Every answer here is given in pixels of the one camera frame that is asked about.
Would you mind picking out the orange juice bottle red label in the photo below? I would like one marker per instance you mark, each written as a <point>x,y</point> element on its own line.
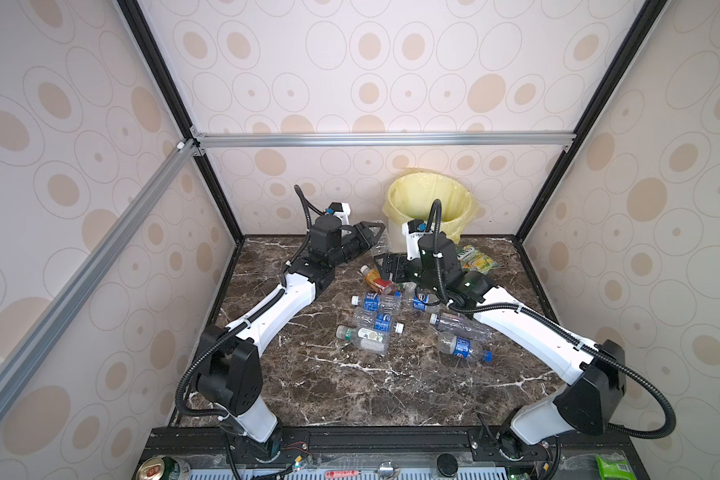
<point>377,284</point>

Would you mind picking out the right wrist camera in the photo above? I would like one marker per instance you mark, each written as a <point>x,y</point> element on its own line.
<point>413,231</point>

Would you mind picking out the clear bottle blue cap right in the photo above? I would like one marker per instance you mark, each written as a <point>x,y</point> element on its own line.
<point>468,350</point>

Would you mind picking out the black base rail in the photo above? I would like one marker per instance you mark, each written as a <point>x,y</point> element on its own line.
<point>391,453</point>

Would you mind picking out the blue label bottle white cap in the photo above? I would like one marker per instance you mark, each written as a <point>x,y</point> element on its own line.
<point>380,303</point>

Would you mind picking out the clear bottle green band label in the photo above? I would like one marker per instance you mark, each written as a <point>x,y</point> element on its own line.
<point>364,338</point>

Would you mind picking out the Pepsi label clear bottle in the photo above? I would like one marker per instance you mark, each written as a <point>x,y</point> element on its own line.
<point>421,302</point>

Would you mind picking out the white ribbed waste bin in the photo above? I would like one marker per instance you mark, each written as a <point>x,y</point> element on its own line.
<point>397,242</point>

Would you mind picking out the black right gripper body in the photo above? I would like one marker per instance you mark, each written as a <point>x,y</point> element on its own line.
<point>414,271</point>

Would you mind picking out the green Fox's candy bag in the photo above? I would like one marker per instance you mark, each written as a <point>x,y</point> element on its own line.
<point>473,259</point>

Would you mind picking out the black corner frame post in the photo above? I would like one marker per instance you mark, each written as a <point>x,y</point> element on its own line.
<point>148,46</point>

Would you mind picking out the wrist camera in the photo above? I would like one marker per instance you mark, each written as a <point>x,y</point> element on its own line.
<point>413,231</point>
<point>341,210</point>

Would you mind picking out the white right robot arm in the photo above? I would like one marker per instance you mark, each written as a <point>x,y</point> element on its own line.
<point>593,375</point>

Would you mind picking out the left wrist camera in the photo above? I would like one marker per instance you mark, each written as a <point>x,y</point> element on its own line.
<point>341,210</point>

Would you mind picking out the soda water bottle blue label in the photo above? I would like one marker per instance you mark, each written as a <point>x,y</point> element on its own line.
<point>378,321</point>

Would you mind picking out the green beer can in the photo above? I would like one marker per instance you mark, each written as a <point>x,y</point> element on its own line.
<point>162,468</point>

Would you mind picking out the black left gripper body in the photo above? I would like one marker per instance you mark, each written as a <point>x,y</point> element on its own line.
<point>348,248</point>

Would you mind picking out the green packet bottom right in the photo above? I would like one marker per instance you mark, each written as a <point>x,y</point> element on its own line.
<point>612,467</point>

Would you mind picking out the diagonal aluminium rail left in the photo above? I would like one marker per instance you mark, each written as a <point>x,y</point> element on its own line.
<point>26,358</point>

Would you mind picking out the horizontal aluminium rail back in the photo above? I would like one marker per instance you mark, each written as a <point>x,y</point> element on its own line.
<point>400,139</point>

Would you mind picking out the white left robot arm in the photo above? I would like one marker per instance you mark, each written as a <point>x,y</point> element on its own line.
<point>225,379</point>

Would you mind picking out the clear bottle dark label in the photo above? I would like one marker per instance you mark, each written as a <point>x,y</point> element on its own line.
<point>461,326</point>

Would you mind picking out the clear plastic bottle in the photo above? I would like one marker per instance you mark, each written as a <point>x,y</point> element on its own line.
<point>383,245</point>

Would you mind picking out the black right corner post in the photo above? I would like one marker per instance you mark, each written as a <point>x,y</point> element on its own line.
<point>635,37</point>

